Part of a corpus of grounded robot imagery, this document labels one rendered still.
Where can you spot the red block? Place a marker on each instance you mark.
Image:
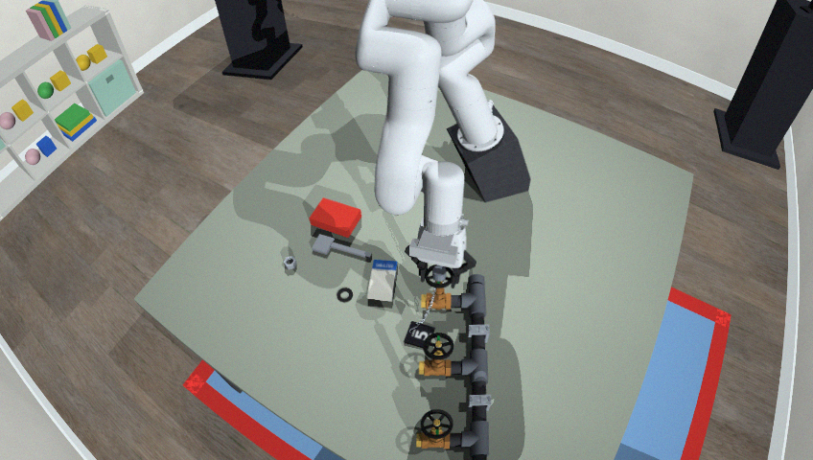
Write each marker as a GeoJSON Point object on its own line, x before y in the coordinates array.
{"type": "Point", "coordinates": [335, 217]}

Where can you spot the bag of cable ties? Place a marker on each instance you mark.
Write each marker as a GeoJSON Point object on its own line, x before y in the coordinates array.
{"type": "Point", "coordinates": [382, 280]}

